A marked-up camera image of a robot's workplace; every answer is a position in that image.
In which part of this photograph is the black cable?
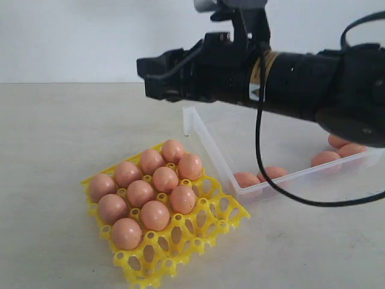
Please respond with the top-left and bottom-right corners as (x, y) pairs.
(147, 10), (385, 208)

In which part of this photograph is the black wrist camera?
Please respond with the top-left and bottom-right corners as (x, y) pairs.
(193, 0), (271, 49)

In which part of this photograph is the brown egg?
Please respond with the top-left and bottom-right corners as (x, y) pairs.
(170, 185), (197, 214)
(310, 151), (342, 173)
(256, 166), (289, 183)
(111, 218), (142, 250)
(89, 173), (117, 203)
(177, 154), (203, 181)
(328, 134), (350, 149)
(232, 172), (262, 199)
(337, 143), (367, 158)
(161, 139), (185, 164)
(127, 180), (155, 208)
(114, 161), (142, 188)
(152, 167), (179, 194)
(97, 194), (129, 225)
(140, 200), (170, 231)
(139, 149), (165, 175)

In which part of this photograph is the yellow plastic egg tray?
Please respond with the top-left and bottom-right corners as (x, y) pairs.
(81, 141), (251, 289)

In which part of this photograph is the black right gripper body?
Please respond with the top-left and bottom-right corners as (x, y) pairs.
(177, 33), (259, 105)

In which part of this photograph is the clear plastic container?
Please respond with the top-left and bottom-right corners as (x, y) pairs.
(183, 103), (384, 205)

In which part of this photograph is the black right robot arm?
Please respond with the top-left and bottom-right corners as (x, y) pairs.
(137, 33), (384, 148)

